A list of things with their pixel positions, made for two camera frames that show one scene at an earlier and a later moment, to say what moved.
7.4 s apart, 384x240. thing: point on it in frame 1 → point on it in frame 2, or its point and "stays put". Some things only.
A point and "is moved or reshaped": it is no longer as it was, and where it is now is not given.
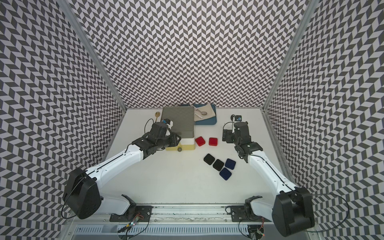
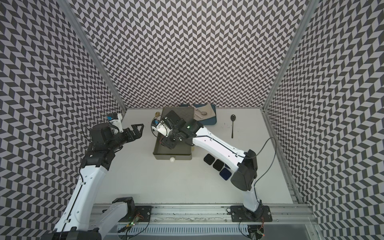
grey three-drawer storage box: [183, 118] is moved or reshaped
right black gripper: [227, 136] → [168, 143]
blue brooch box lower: [225, 173] stays put
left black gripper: [174, 142] → [138, 134]
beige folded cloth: [203, 112] stays put
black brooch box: [209, 159] stays put
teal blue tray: [211, 120] stays put
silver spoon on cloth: [203, 112] stays put
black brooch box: [218, 165] stays put
